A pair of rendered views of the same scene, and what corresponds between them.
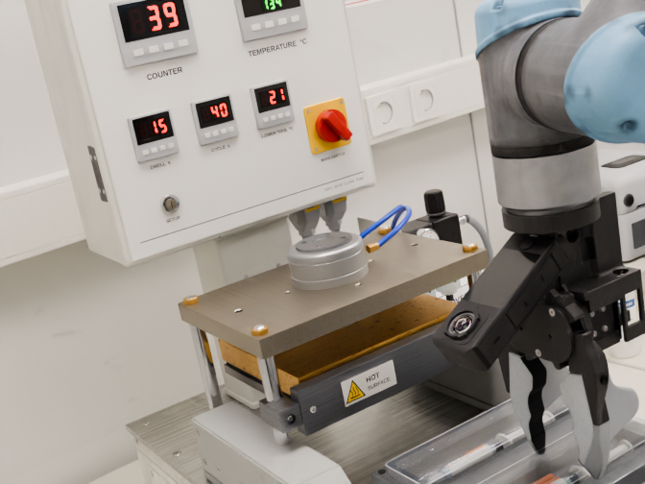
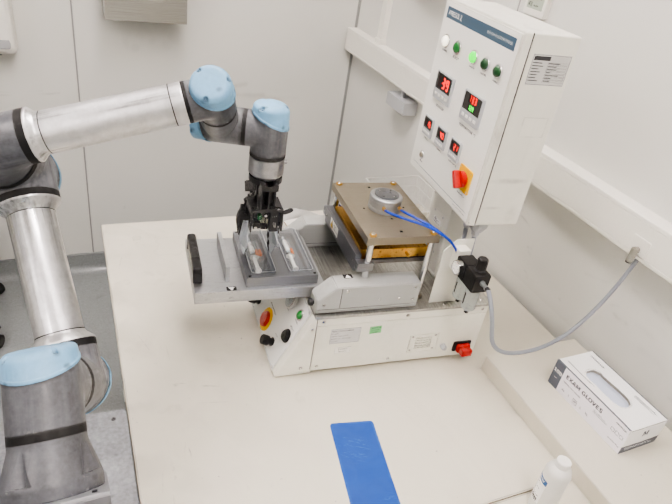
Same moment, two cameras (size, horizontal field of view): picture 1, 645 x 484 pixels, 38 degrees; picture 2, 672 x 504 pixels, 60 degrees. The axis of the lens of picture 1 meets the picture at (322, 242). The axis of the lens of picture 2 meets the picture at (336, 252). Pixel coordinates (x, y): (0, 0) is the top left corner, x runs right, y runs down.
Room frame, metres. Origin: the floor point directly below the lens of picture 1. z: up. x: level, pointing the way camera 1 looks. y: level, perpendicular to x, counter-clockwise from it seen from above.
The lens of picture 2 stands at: (0.99, -1.26, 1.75)
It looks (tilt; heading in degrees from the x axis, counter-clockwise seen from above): 32 degrees down; 97
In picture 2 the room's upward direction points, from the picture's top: 10 degrees clockwise
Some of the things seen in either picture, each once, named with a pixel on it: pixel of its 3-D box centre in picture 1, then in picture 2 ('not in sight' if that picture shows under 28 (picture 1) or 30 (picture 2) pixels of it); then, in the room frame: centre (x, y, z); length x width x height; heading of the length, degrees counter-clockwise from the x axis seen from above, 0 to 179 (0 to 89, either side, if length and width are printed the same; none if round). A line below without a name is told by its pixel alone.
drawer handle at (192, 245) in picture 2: not in sight; (194, 257); (0.54, -0.22, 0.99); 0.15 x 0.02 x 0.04; 120
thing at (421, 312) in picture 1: (345, 313); (381, 224); (0.93, -0.01, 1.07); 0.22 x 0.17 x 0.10; 120
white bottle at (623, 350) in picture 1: (619, 309); (551, 484); (1.39, -0.44, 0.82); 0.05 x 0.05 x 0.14
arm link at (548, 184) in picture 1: (543, 177); (267, 165); (0.68, -0.17, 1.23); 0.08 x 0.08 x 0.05
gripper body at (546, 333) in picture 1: (565, 277); (264, 200); (0.68, -0.18, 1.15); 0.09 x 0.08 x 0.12; 120
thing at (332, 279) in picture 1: (334, 288); (396, 220); (0.97, 0.00, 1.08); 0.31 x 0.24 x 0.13; 120
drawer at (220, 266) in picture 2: not in sight; (253, 261); (0.66, -0.15, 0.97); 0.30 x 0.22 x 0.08; 30
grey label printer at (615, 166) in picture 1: (611, 201); not in sight; (1.80, -0.58, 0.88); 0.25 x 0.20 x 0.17; 29
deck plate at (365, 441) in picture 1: (344, 426); (382, 269); (0.96, 0.02, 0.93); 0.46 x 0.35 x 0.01; 30
